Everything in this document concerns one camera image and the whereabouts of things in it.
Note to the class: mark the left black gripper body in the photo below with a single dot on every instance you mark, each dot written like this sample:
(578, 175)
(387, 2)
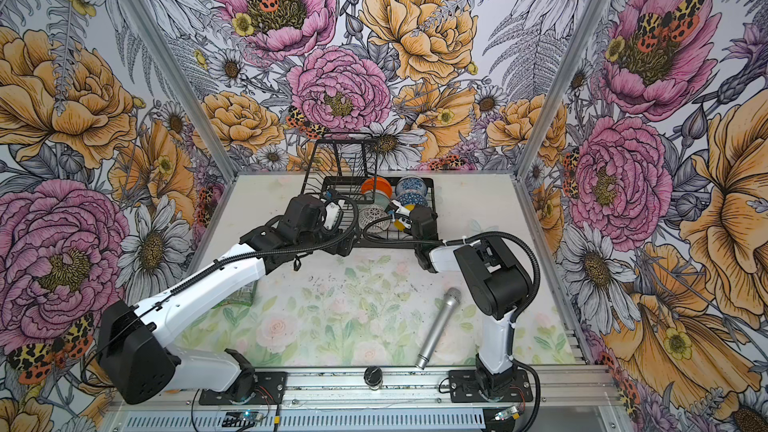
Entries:
(319, 237)

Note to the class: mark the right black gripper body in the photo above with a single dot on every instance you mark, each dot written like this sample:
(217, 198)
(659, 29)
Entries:
(417, 245)

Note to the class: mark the blue triangle pattern bowl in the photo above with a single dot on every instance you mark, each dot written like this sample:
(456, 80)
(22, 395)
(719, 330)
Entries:
(412, 198)

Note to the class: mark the blue floral ceramic bowl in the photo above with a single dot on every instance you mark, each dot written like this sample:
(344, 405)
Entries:
(411, 184)

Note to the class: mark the white patterned yellow bowl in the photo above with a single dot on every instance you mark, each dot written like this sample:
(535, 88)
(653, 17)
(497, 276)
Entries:
(374, 219)

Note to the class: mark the mint green ceramic bowl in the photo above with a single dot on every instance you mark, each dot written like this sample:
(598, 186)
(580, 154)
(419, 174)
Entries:
(377, 197)

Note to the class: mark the orange plastic bowl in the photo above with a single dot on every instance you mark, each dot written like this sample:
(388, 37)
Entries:
(377, 183)

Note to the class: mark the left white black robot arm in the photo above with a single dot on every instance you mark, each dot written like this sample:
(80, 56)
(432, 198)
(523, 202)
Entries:
(136, 343)

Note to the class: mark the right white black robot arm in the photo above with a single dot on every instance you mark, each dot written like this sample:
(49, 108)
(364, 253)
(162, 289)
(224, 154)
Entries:
(502, 275)

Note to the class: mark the silver microphone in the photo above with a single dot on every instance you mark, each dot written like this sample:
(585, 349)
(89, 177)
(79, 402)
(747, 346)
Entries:
(451, 302)

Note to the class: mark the green snack packet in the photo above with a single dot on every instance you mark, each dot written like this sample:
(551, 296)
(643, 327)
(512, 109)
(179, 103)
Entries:
(245, 295)

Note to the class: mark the green circuit board left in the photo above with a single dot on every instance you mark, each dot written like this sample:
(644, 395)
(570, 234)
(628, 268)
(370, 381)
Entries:
(242, 420)

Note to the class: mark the green circuit board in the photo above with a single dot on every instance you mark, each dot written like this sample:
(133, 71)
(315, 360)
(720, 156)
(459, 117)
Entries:
(242, 420)
(509, 413)

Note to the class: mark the green circuit board right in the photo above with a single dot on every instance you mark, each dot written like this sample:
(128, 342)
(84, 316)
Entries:
(509, 413)

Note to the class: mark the black wire dish rack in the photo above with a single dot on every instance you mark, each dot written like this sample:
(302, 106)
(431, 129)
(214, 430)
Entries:
(340, 163)

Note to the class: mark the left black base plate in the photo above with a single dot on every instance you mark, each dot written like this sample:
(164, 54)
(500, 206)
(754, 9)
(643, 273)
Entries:
(260, 388)

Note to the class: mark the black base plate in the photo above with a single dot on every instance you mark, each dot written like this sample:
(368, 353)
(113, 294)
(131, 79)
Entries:
(260, 388)
(465, 388)

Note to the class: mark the black knob on rail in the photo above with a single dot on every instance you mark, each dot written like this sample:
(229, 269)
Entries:
(373, 377)

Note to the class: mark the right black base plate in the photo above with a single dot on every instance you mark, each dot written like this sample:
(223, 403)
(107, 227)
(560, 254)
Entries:
(465, 388)

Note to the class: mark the aluminium front rail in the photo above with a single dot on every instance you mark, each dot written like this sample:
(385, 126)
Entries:
(573, 398)

